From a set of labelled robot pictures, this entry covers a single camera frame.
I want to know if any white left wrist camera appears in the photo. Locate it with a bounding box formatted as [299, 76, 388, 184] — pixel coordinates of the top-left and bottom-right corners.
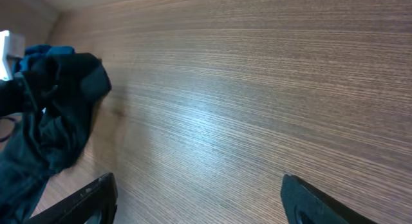
[1, 30, 25, 81]

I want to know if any black polo shirt with logo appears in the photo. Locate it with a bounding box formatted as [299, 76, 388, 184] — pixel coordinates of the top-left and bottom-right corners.
[1, 53, 111, 223]

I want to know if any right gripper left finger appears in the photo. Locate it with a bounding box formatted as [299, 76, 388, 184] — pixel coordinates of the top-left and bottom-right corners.
[25, 173, 118, 224]

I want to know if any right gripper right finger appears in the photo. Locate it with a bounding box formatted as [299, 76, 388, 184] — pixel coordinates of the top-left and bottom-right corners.
[280, 174, 376, 224]

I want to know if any blue crumpled shirt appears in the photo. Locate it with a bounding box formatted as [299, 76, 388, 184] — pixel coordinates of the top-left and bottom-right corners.
[12, 44, 75, 74]

